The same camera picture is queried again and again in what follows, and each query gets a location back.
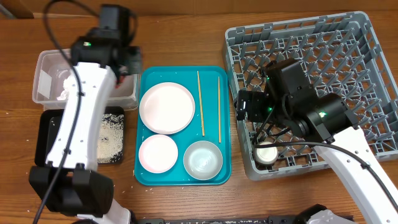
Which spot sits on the white paper napkin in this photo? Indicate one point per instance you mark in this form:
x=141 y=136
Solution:
x=68 y=84

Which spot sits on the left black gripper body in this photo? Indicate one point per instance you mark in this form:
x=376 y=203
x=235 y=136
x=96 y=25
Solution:
x=135 y=62

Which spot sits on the clear plastic bin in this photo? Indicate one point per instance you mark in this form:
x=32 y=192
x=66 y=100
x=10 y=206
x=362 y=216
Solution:
x=52 y=70

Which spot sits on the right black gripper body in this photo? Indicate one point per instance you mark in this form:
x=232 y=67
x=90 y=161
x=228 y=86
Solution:
x=241 y=106

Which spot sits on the red foil snack wrapper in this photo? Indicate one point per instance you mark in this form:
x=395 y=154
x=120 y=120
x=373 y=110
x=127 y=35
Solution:
x=119 y=84

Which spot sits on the left wooden chopstick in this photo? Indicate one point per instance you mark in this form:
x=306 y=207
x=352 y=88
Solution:
x=201 y=104

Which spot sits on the grey plastic dishwasher rack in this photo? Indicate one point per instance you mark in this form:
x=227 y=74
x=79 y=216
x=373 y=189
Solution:
x=340 y=54

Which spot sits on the small pink bowl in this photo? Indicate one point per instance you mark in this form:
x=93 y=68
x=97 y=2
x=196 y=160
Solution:
x=158 y=153

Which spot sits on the large white round plate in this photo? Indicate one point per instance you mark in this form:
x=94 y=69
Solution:
x=167 y=108

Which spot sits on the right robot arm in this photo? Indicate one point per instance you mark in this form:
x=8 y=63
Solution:
x=329 y=126

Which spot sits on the right wooden chopstick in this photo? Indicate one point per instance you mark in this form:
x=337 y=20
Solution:
x=219 y=111

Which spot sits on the teal plastic serving tray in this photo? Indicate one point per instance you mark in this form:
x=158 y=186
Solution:
x=187 y=77

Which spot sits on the grey round bowl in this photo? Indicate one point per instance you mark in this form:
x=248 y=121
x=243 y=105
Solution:
x=203 y=160

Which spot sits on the wooden chopstick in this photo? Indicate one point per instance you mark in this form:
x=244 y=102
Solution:
x=219 y=111
x=201 y=104

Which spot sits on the white plastic cup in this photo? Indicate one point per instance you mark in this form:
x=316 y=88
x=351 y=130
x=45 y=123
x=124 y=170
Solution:
x=265 y=156

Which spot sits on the white rice grains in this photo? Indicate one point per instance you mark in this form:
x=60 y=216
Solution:
x=111 y=137

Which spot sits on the black plastic tray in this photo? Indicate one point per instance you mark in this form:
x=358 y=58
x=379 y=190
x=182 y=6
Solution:
x=48 y=130

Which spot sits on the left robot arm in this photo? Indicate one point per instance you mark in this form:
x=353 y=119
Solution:
x=66 y=179

